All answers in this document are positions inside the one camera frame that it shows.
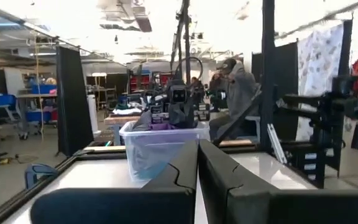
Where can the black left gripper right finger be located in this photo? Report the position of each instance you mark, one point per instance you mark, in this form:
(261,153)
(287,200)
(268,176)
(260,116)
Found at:
(259,205)

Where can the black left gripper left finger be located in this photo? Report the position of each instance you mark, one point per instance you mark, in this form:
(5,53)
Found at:
(120,205)

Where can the dark grey microfiber towel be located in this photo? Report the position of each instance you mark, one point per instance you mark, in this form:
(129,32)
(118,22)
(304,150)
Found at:
(182,116)

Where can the purple microfiber towel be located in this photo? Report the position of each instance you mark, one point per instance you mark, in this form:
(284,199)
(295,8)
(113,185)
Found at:
(163,126)

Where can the person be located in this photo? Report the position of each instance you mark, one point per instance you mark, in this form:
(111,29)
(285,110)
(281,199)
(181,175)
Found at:
(241,90)
(196,85)

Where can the red shelf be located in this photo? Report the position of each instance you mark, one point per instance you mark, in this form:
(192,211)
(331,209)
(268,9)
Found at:
(137,81)

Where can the clear plastic bin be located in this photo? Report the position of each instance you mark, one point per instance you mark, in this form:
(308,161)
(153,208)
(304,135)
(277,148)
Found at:
(154,149)

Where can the black labelled drawer unit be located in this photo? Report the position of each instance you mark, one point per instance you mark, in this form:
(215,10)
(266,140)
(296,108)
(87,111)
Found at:
(322,168)

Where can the wooden workbench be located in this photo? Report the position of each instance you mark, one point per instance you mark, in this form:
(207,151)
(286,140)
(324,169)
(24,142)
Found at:
(120,119)

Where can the dark bar clamp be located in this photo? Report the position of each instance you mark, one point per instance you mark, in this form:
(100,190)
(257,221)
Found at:
(39,171)

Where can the white cylinder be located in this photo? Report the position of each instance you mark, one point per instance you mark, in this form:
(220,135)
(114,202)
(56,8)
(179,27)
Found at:
(92,115)

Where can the dark curtain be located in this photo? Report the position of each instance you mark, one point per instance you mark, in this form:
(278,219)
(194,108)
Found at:
(286,68)

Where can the black equipment stand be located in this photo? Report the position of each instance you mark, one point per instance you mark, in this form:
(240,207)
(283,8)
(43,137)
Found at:
(328,118)

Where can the black curtain panel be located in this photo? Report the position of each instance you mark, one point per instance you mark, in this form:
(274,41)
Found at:
(73,102)

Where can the blue storage bin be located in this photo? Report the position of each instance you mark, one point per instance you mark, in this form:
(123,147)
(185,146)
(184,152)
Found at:
(43,89)
(39,116)

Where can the white printed cloth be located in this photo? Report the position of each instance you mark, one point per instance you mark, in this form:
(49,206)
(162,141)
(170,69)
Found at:
(319,62)

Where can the blue chair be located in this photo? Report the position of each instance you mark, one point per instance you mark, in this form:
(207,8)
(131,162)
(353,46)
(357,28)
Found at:
(5,101)

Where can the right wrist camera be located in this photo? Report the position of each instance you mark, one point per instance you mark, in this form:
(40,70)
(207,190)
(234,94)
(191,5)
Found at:
(178,94)

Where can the aluminium rail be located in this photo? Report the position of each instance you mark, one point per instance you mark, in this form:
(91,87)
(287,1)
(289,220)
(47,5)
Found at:
(277,144)

